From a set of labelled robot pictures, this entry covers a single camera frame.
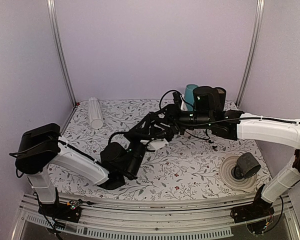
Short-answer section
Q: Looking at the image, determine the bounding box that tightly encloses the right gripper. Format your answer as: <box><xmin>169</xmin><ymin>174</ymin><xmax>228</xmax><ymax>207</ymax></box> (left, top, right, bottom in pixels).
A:
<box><xmin>150</xmin><ymin>102</ymin><xmax>213</xmax><ymax>136</ymax></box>

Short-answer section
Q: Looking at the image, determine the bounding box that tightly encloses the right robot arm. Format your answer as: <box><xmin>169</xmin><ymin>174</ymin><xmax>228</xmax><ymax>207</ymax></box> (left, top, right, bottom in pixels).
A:
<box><xmin>156</xmin><ymin>86</ymin><xmax>300</xmax><ymax>218</ymax></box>

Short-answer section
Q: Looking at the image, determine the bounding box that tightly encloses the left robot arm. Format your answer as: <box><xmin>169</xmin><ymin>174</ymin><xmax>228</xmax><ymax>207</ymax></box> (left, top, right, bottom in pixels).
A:
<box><xmin>9</xmin><ymin>112</ymin><xmax>176</xmax><ymax>217</ymax></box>

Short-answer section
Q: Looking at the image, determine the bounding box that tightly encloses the teal vase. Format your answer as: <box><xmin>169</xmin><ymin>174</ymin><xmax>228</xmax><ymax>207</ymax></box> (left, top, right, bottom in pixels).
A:
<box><xmin>184</xmin><ymin>84</ymin><xmax>198</xmax><ymax>111</ymax></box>

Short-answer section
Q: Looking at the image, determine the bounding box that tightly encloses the white ribbed vase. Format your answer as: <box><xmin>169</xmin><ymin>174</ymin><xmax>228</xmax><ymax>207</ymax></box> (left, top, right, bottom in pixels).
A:
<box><xmin>87</xmin><ymin>97</ymin><xmax>104</xmax><ymax>130</ymax></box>

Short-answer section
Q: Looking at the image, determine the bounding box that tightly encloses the floral table mat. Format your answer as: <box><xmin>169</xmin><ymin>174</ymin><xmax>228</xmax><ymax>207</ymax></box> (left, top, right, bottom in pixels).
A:
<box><xmin>47</xmin><ymin>99</ymin><xmax>271</xmax><ymax>201</ymax></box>

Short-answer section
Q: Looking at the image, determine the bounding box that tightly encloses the black vase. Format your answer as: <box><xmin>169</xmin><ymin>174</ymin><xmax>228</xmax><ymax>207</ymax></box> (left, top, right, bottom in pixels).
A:
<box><xmin>215</xmin><ymin>87</ymin><xmax>227</xmax><ymax>111</ymax></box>

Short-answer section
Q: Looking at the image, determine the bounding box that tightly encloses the dark grey mug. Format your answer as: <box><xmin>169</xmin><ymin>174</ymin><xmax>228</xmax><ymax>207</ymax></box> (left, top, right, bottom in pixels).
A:
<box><xmin>232</xmin><ymin>152</ymin><xmax>261</xmax><ymax>180</ymax></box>

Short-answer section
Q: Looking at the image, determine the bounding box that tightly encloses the beige ribbed plate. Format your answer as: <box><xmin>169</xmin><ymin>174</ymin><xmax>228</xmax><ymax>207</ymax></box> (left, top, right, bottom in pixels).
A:
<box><xmin>219</xmin><ymin>155</ymin><xmax>257</xmax><ymax>193</ymax></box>

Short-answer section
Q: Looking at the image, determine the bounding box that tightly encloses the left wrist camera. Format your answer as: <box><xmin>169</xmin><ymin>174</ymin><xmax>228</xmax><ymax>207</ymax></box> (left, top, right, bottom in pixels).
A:
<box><xmin>140</xmin><ymin>139</ymin><xmax>169</xmax><ymax>152</ymax></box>

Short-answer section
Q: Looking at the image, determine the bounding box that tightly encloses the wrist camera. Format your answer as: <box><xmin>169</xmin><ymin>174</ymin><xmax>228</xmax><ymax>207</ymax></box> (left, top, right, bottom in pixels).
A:
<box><xmin>172</xmin><ymin>91</ymin><xmax>188</xmax><ymax>111</ymax></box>
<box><xmin>140</xmin><ymin>139</ymin><xmax>169</xmax><ymax>152</ymax></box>

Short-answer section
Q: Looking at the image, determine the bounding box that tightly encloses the left camera cable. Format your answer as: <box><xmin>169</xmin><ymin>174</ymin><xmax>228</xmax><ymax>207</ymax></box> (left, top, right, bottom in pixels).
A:
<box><xmin>106</xmin><ymin>131</ymin><xmax>131</xmax><ymax>151</ymax></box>

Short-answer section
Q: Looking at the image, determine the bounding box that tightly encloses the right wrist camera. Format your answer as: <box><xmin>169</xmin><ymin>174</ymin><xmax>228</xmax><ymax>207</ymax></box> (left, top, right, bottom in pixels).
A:
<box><xmin>172</xmin><ymin>91</ymin><xmax>188</xmax><ymax>111</ymax></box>

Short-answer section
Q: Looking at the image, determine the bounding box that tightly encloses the front aluminium rail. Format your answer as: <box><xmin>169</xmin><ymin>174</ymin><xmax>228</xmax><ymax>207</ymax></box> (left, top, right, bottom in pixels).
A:
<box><xmin>12</xmin><ymin>193</ymin><xmax>300</xmax><ymax>240</ymax></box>

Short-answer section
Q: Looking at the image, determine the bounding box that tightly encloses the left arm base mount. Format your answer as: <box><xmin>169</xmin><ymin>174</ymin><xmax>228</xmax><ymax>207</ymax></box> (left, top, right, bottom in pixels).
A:
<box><xmin>38</xmin><ymin>195</ymin><xmax>82</xmax><ymax>223</ymax></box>

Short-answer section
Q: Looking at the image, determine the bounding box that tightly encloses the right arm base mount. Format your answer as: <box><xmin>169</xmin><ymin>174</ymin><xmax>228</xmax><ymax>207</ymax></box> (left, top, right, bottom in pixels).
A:
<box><xmin>230</xmin><ymin>184</ymin><xmax>275</xmax><ymax>223</ymax></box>

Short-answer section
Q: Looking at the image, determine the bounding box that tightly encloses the right aluminium frame post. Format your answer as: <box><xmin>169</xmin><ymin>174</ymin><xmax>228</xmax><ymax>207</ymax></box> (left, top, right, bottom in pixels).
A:
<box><xmin>235</xmin><ymin>0</ymin><xmax>265</xmax><ymax>108</ymax></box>

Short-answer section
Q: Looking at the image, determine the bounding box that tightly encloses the aluminium frame post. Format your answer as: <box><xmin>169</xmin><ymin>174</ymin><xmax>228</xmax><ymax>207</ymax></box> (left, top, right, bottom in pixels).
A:
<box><xmin>46</xmin><ymin>0</ymin><xmax>77</xmax><ymax>107</ymax></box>
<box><xmin>235</xmin><ymin>0</ymin><xmax>265</xmax><ymax>108</ymax></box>

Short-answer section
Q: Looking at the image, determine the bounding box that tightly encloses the left aluminium frame post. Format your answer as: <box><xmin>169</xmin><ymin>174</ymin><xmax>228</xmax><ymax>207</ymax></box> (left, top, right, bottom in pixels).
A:
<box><xmin>46</xmin><ymin>0</ymin><xmax>77</xmax><ymax>107</ymax></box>

